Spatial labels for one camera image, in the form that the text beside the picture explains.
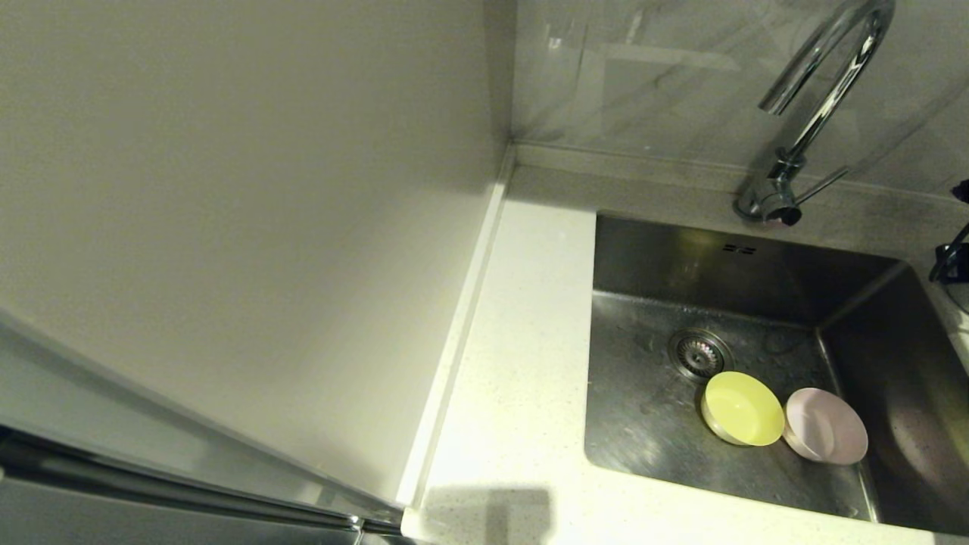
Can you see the chrome gooseneck faucet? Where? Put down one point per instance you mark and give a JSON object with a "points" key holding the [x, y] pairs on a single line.
{"points": [[821, 113]]}

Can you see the stainless steel sink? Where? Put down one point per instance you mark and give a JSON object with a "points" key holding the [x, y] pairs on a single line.
{"points": [[643, 446]]}

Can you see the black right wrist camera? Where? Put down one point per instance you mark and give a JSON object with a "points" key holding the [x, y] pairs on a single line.
{"points": [[962, 191]]}

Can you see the pink bowl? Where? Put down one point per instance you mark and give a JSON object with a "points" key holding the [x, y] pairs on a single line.
{"points": [[827, 425]]}

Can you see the yellow bowl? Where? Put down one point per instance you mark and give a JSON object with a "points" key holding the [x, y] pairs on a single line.
{"points": [[743, 409]]}

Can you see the white tall cabinet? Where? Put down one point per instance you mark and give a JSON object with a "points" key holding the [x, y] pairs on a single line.
{"points": [[227, 189]]}

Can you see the round metal drain strainer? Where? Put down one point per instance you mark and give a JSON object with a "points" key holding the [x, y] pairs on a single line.
{"points": [[698, 354]]}

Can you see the grey appliance door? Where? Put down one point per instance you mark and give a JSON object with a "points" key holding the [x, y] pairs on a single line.
{"points": [[113, 515]]}

